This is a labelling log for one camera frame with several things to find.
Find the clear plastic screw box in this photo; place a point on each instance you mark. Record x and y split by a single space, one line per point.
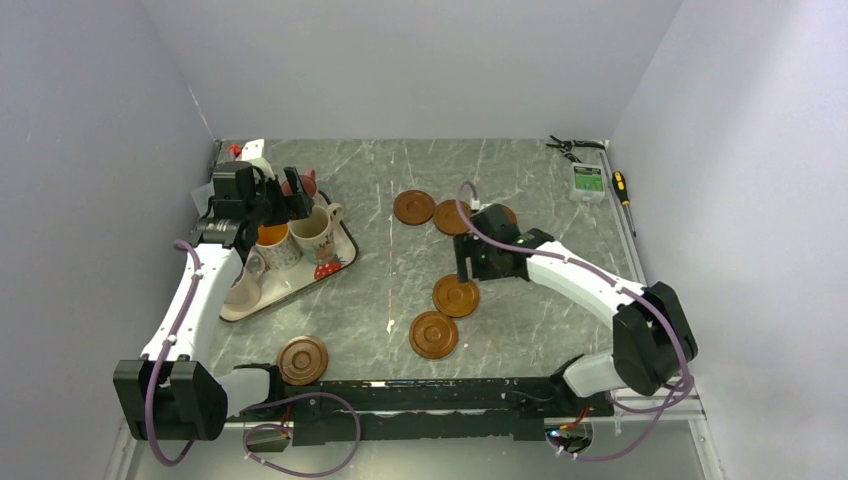
201 196

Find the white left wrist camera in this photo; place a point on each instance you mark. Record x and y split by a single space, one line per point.
253 152

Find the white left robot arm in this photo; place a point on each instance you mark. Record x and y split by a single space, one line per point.
168 392

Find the orange interior white mug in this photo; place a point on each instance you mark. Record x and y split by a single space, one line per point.
277 247

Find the black pliers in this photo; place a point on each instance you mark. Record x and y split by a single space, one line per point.
566 147

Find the black base frame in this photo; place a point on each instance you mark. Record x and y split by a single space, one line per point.
409 409

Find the dark brown wooden coaster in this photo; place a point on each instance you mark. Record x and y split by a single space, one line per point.
303 360

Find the white strawberry serving tray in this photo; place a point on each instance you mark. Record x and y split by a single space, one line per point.
278 287

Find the pink mug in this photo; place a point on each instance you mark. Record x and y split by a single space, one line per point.
308 181

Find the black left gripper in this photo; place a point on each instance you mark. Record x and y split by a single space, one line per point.
300 203

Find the yellow black screwdriver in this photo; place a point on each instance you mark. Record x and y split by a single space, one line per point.
619 186

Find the white green electronic device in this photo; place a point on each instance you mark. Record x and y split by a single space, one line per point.
587 183

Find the cream patterned mug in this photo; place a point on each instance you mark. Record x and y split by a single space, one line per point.
315 235

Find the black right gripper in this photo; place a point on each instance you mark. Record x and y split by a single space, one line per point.
466 245

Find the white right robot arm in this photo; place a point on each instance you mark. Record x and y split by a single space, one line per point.
652 341

